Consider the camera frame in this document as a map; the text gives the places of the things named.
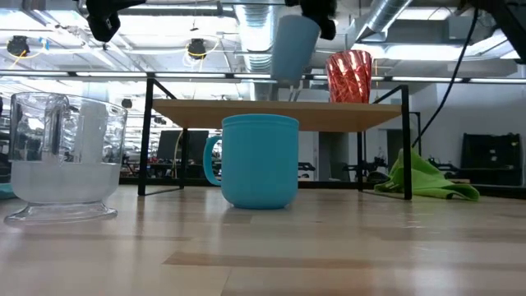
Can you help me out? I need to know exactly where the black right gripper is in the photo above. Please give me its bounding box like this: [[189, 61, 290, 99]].
[[284, 0, 339, 41]]

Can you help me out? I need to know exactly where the wooden shelf with black frame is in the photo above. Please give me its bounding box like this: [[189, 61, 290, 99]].
[[137, 76, 413, 201]]

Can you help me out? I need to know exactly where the black cabinet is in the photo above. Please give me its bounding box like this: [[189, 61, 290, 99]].
[[459, 132, 524, 187]]

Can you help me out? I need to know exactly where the pale blue plastic cup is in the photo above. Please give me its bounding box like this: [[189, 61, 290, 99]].
[[270, 15, 321, 81]]

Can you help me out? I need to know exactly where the cyan mug with handle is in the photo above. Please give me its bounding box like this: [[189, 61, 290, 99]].
[[202, 113, 300, 210]]

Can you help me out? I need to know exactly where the silver ventilation duct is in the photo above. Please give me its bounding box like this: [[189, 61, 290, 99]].
[[233, 3, 281, 74], [348, 0, 413, 42]]

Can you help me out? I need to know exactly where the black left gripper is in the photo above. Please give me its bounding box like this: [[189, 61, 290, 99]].
[[73, 0, 147, 44]]

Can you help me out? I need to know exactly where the red ribbed plastic cup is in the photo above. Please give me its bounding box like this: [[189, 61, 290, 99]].
[[325, 49, 374, 104]]

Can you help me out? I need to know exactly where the black ceiling-mounted device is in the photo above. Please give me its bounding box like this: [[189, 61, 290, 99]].
[[6, 35, 31, 58], [187, 38, 208, 60]]

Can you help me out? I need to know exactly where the dark computer monitor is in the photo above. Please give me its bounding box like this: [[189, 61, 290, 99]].
[[155, 129, 210, 162]]

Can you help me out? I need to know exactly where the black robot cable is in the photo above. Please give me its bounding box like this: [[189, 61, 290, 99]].
[[410, 7, 480, 149]]

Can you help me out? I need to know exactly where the green cloth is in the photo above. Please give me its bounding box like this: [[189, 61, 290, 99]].
[[373, 148, 481, 202]]

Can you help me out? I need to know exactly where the clear glass mug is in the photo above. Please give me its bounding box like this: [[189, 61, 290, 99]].
[[3, 91, 129, 225]]

